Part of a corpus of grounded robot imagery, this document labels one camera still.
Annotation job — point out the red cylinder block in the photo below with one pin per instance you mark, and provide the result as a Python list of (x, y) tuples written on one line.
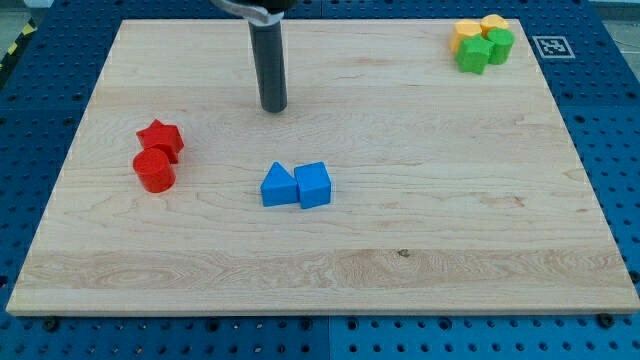
[(154, 170)]

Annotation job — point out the yellow block right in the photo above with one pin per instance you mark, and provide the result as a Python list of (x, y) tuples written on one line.
[(493, 21)]

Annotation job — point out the fiducial marker tag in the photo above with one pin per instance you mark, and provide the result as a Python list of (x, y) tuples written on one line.
[(553, 47)]

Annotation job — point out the black yellow hazard tape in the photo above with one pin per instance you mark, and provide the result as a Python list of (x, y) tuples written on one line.
[(18, 47)]

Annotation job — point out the blue cube block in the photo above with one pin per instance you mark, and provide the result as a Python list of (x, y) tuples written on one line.
[(314, 185)]

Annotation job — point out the yellow hexagon block left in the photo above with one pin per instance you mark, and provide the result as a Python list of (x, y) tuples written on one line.
[(462, 29)]

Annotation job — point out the green cylinder block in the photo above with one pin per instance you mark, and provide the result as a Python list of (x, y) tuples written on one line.
[(503, 41)]

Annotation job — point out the green star block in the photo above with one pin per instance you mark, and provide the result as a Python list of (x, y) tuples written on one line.
[(473, 54)]

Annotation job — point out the red star block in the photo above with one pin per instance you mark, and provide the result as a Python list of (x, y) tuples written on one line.
[(165, 137)]

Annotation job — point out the blue triangle block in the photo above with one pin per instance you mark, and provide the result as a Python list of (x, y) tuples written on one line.
[(279, 187)]

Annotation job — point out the wooden board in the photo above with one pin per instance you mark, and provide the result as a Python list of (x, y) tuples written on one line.
[(452, 193)]

